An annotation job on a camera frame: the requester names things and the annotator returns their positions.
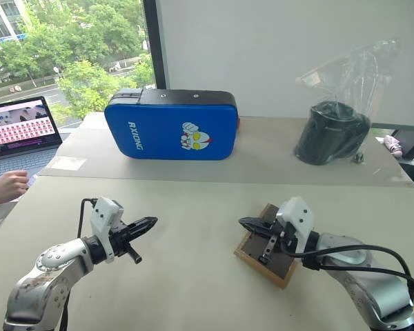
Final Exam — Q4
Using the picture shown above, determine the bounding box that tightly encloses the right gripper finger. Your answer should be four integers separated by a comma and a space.
240, 223, 274, 238
238, 216, 275, 228

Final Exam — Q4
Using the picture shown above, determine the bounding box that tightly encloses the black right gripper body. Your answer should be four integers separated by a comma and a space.
259, 220, 299, 263

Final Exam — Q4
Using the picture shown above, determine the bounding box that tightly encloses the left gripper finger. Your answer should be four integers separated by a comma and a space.
128, 221, 157, 239
126, 217, 159, 232

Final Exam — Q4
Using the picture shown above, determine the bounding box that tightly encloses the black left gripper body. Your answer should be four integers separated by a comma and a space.
108, 220, 144, 265

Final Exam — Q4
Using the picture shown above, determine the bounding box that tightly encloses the open laptop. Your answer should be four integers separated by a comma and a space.
0, 96, 72, 189

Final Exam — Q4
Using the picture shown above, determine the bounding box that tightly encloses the person's bare hand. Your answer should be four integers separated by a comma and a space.
0, 170, 30, 213

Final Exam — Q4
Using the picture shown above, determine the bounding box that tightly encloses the blue kick pad with cartoon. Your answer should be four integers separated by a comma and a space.
103, 88, 241, 161

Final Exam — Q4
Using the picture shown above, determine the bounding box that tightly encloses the black round container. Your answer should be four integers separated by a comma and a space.
294, 99, 372, 166

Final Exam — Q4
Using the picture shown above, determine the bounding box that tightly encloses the pink folded item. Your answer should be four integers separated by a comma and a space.
382, 134, 403, 158

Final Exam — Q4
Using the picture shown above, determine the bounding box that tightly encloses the black side furniture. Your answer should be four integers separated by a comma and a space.
388, 128, 414, 163

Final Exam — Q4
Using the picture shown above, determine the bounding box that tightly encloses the black item in plastic bag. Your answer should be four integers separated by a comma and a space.
294, 37, 401, 167

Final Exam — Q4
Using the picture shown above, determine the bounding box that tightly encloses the wooden framed dark board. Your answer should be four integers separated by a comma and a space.
233, 203, 298, 290

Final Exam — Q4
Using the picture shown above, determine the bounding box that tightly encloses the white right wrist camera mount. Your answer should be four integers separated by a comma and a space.
275, 196, 315, 256

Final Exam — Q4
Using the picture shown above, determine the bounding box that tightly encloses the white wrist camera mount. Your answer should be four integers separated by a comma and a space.
275, 196, 315, 256
89, 197, 125, 265

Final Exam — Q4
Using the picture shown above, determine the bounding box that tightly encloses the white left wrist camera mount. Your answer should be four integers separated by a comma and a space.
89, 197, 125, 265

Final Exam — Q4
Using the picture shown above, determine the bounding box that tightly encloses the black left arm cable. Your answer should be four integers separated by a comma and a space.
60, 197, 99, 331

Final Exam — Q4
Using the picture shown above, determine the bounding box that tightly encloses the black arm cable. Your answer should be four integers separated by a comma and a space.
60, 197, 99, 331
286, 243, 414, 301

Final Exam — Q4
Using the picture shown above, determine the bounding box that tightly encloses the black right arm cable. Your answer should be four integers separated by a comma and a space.
286, 243, 414, 301

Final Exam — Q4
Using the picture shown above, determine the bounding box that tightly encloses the black window frame post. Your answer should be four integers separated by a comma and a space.
143, 0, 168, 90

